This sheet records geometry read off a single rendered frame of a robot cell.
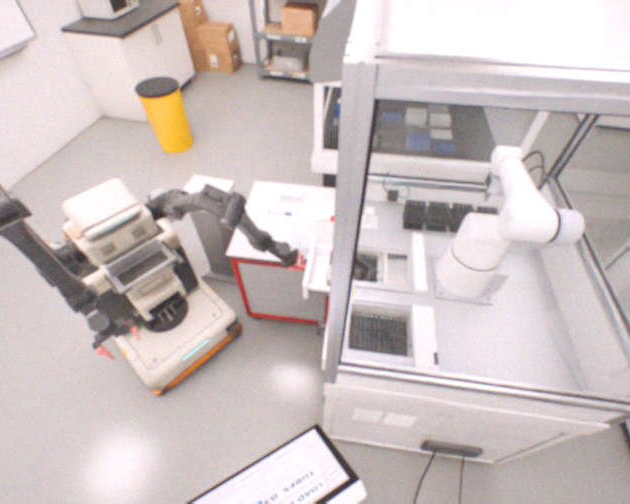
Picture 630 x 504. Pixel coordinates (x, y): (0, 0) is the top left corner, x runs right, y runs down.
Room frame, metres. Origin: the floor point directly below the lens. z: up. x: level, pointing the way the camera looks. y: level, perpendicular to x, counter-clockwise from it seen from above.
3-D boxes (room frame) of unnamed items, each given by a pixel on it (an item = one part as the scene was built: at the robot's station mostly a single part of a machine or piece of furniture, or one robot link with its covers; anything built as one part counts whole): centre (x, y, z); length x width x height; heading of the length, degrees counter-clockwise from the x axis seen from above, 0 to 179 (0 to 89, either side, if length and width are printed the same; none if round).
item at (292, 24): (5.03, 0.19, 0.72); 0.41 x 0.32 x 0.28; 75
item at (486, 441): (0.83, -0.57, 0.40); 1.03 x 0.95 x 0.80; 172
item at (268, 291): (1.40, 0.14, 0.38); 0.62 x 0.58 x 0.76; 172
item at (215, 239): (1.64, 0.69, 0.38); 0.30 x 0.30 x 0.76; 75
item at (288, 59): (5.06, 0.34, 0.22); 0.40 x 0.30 x 0.17; 75
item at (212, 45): (5.40, 1.55, 0.42); 0.85 x 0.33 x 0.84; 75
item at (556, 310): (0.36, -0.50, 1.52); 0.87 x 0.01 x 0.86; 82
